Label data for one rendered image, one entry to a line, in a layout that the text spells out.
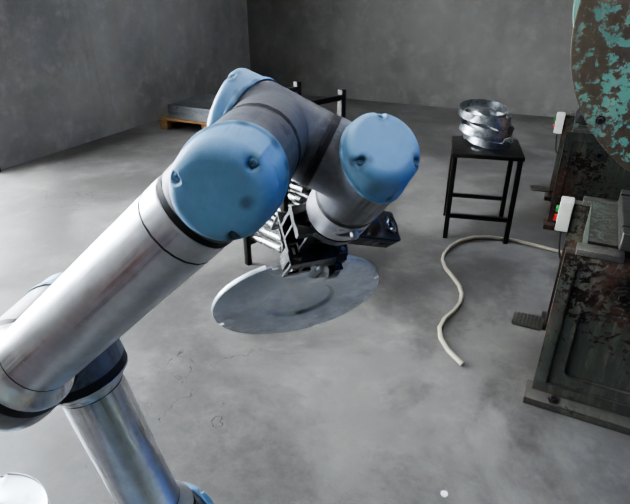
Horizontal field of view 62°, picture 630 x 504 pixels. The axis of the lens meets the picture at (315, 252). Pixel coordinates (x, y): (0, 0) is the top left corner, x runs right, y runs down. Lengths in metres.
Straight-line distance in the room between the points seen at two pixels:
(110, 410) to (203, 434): 1.24
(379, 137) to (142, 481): 0.59
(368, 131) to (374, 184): 0.05
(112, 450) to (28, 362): 0.29
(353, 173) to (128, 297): 0.22
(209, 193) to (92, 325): 0.18
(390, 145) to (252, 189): 0.17
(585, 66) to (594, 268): 0.70
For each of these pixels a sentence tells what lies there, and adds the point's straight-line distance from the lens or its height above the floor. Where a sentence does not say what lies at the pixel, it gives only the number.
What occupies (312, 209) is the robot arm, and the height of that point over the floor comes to 1.20.
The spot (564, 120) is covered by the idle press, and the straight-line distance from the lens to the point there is 4.03.
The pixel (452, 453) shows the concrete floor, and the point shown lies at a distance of 1.95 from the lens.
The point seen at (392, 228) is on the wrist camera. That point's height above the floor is 1.13.
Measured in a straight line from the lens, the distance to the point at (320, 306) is 0.95.
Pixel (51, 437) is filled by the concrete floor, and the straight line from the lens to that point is 2.15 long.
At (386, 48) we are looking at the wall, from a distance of 7.20.
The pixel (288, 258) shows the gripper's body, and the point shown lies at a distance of 0.64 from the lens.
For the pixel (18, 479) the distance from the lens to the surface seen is 1.60.
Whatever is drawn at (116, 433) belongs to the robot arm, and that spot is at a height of 0.88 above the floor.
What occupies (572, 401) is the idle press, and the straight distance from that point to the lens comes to 2.24.
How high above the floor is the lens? 1.42
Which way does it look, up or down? 27 degrees down
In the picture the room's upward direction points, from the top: straight up
